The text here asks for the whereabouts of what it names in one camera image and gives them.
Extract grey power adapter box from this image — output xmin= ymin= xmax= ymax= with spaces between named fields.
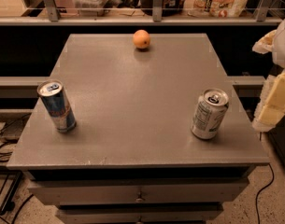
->
xmin=0 ymin=119 xmax=26 ymax=143

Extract lower drawer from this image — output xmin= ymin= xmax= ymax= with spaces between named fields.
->
xmin=56 ymin=203 xmax=223 ymax=224

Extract blue red bull can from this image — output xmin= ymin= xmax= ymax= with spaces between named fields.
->
xmin=37 ymin=79 xmax=76 ymax=133

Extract colourful snack bag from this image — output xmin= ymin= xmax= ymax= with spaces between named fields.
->
xmin=188 ymin=0 xmax=248 ymax=18

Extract upper drawer with knob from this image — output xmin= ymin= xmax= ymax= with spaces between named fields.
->
xmin=28 ymin=178 xmax=249 ymax=205

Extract orange fruit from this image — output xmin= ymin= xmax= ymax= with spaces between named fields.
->
xmin=133 ymin=30 xmax=150 ymax=49

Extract grey drawer cabinet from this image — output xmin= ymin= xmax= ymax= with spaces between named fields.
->
xmin=8 ymin=34 xmax=269 ymax=210

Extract white 7up can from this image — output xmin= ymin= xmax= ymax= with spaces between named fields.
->
xmin=191 ymin=88 xmax=229 ymax=140

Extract black cable on right floor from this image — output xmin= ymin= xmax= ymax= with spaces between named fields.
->
xmin=254 ymin=132 xmax=276 ymax=224

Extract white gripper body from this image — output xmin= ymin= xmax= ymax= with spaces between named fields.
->
xmin=272 ymin=19 xmax=285 ymax=68

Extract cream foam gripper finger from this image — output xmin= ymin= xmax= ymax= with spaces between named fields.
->
xmin=252 ymin=70 xmax=285 ymax=133
xmin=252 ymin=30 xmax=277 ymax=54

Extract grey metal shelf rail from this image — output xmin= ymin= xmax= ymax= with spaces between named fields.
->
xmin=0 ymin=0 xmax=285 ymax=26

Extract black cables on left floor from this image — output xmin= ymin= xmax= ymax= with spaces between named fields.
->
xmin=0 ymin=113 xmax=34 ymax=224

